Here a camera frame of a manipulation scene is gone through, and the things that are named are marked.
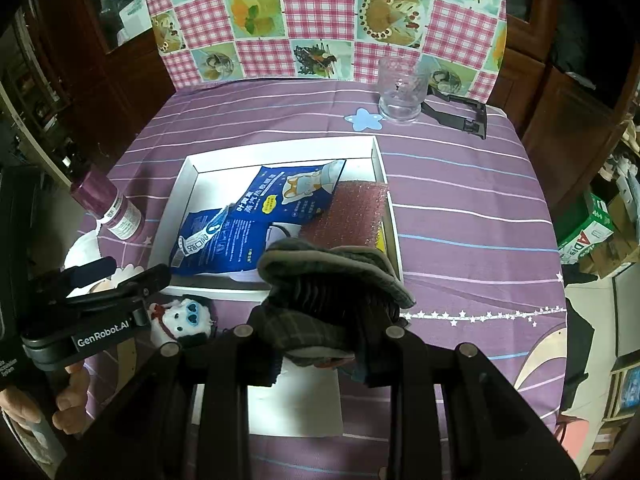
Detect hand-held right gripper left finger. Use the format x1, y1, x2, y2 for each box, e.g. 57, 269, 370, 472
55, 305, 286, 480

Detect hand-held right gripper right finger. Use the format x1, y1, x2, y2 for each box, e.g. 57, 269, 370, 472
357, 300, 583, 480

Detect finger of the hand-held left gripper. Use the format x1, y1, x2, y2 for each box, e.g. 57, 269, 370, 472
60, 263, 172, 311
32, 256, 117, 297

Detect white plush toy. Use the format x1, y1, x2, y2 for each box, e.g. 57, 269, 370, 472
149, 296, 217, 348

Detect grey plaid slipper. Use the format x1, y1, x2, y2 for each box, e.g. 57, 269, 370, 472
255, 239, 416, 376

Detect pink foam sheet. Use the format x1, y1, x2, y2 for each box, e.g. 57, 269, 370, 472
299, 181, 391, 251

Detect white cardboard box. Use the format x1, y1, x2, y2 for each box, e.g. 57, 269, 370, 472
150, 135, 403, 303

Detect person's left forearm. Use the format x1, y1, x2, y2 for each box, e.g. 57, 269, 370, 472
0, 410, 66, 480

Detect person's left hand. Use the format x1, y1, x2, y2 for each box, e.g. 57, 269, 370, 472
0, 362, 88, 436

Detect white cut paper piece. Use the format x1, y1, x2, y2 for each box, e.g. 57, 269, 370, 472
64, 230, 151, 301

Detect beige cut paper piece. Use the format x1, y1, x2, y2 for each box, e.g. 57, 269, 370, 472
112, 332, 141, 391

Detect purple bottle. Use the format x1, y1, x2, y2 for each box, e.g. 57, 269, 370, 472
70, 170, 143, 240

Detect white paper towel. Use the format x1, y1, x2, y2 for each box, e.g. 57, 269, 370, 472
247, 357, 345, 438

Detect dark wooden cabinet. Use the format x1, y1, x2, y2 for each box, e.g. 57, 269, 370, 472
30, 0, 176, 161
490, 0, 640, 176

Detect purple striped tablecloth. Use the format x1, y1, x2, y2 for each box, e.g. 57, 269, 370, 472
65, 77, 568, 480

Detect green cardboard box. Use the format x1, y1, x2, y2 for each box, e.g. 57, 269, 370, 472
557, 192, 616, 266

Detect black phone stand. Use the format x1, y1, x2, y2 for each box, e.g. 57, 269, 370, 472
420, 85, 488, 140

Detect clear glass cup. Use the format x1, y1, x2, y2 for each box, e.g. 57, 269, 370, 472
377, 56, 431, 125

